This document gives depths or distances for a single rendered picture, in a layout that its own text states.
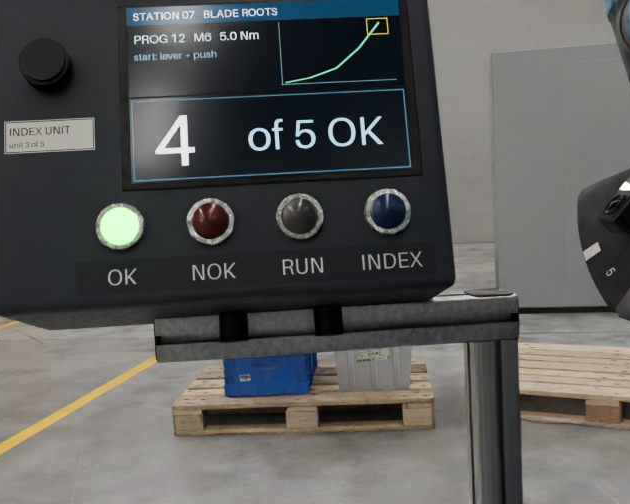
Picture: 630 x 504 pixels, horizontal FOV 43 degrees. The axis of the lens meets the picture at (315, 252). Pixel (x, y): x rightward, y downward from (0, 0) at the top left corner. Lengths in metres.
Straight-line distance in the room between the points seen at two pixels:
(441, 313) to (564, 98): 5.99
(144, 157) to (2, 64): 0.10
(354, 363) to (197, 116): 3.32
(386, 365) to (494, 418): 3.21
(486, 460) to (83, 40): 0.37
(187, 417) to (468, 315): 3.30
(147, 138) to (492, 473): 0.31
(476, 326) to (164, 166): 0.22
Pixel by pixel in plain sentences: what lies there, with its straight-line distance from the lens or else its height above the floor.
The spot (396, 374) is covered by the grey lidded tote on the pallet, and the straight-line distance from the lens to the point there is 3.77.
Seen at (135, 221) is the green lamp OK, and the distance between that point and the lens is 0.45.
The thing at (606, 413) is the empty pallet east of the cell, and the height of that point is 0.07.
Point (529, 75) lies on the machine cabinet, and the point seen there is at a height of 1.85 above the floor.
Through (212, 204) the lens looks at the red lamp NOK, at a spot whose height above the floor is 1.13.
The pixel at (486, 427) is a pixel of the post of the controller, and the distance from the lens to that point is 0.55.
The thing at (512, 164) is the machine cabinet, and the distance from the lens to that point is 6.45.
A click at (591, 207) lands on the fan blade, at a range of 1.34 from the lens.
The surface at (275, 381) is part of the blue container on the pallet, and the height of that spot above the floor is 0.21.
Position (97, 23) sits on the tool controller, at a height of 1.23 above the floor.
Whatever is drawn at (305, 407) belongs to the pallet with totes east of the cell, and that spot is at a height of 0.12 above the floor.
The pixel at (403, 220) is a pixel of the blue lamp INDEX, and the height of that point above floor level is 1.11.
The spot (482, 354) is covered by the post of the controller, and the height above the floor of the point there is 1.02.
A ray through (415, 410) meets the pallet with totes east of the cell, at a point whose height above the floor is 0.09.
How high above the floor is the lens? 1.14
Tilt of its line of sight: 5 degrees down
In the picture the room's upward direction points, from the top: 3 degrees counter-clockwise
